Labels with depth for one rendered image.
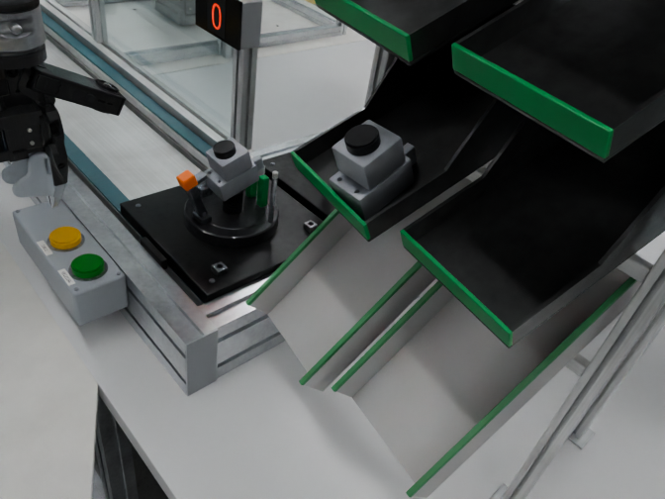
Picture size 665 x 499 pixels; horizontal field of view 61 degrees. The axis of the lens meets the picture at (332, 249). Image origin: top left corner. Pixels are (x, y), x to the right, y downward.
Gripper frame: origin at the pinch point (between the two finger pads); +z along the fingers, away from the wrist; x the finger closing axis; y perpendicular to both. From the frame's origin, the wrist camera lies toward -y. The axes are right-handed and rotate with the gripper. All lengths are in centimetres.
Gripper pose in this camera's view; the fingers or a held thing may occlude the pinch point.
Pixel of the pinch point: (57, 196)
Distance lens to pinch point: 81.9
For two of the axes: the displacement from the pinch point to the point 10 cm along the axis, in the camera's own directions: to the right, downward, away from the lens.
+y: -7.3, 3.4, -5.9
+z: -1.5, 7.7, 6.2
